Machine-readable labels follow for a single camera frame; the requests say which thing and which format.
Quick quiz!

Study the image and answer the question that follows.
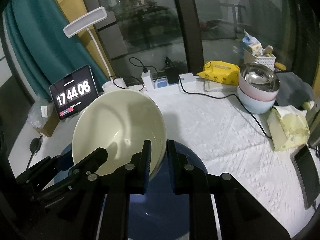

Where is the dark blue bowl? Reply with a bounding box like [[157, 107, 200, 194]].
[[60, 139, 208, 240]]

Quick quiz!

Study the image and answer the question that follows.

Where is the cream bowl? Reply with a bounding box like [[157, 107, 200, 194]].
[[72, 89, 167, 179]]

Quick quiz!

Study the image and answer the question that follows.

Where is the cardboard box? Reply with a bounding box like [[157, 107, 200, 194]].
[[34, 110, 60, 137]]

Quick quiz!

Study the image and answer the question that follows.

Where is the tablet showing clock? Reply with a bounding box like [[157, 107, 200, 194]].
[[49, 65, 99, 121]]

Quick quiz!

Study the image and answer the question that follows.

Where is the white power strip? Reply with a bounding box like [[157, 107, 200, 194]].
[[142, 73, 201, 92]]

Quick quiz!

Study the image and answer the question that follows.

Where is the light blue bowl in stack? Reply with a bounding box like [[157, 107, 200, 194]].
[[237, 86, 276, 114]]

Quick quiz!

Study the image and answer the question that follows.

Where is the white charger plug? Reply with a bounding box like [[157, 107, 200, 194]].
[[142, 70, 154, 91]]

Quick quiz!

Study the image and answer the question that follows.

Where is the black power adapter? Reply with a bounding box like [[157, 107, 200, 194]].
[[165, 57, 179, 85]]

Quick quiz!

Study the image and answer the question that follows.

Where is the pink bowl in stack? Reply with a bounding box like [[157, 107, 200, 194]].
[[239, 67, 280, 101]]

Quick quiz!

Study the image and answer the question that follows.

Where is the yellow wet wipes pack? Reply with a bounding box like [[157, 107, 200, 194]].
[[197, 61, 240, 86]]

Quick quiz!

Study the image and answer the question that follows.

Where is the yellow tissue pack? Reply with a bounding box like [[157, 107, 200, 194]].
[[267, 105, 310, 151]]

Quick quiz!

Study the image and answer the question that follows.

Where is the black smartphone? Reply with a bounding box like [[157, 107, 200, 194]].
[[291, 145, 319, 210]]

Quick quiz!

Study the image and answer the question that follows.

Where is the steel bowl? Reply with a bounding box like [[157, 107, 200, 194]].
[[240, 63, 280, 92]]

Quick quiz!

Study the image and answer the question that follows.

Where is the grey cloth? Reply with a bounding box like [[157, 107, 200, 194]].
[[276, 72, 315, 109]]

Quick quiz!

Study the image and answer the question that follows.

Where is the metal stand device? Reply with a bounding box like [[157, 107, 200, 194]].
[[306, 97, 319, 147]]

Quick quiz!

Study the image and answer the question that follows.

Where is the white storage basket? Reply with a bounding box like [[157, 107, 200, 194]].
[[241, 29, 277, 72]]

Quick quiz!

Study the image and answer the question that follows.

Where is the white desk lamp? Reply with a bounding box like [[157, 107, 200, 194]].
[[63, 7, 127, 93]]

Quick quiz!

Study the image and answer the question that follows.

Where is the teal curtain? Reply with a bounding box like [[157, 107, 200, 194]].
[[4, 0, 107, 99]]

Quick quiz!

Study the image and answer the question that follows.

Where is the black round cable device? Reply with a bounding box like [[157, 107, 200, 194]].
[[26, 136, 42, 169]]

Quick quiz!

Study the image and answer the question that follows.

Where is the black power cable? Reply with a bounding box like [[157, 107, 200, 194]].
[[178, 76, 273, 139]]

